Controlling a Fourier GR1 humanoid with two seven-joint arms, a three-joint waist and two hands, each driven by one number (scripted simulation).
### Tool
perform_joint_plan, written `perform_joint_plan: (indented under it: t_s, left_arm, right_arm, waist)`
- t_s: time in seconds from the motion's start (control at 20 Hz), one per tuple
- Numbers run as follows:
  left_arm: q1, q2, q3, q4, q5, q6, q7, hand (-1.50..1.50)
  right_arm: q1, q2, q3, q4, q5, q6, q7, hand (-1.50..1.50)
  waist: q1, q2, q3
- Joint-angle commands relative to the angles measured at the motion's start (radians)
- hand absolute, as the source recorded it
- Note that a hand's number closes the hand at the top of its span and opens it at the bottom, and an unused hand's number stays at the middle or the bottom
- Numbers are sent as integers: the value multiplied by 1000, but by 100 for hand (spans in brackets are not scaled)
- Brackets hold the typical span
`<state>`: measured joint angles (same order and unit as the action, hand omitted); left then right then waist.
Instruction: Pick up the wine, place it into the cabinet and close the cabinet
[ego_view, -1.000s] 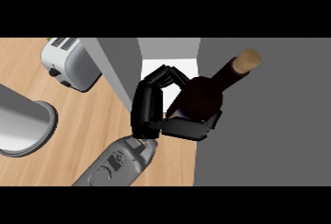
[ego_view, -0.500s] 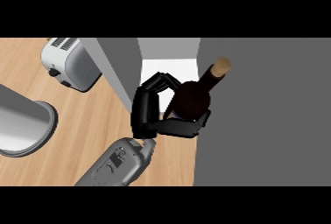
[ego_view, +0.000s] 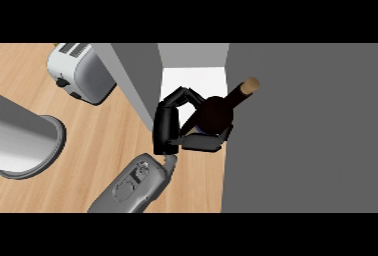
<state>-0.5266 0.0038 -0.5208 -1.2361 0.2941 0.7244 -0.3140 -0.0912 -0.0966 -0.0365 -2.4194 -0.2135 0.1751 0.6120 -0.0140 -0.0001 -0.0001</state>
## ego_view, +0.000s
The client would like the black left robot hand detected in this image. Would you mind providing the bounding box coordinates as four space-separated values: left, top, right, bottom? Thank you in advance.
152 86 235 156

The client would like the dark wine bottle with cork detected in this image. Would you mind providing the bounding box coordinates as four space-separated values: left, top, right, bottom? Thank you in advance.
193 76 261 137

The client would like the grey cabinet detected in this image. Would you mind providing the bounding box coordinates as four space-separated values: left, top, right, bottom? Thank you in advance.
90 43 230 133

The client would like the white toaster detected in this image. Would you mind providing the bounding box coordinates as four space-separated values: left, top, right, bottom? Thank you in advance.
46 43 118 107

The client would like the grey cylindrical appliance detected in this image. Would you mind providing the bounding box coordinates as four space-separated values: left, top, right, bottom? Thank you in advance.
0 94 68 181

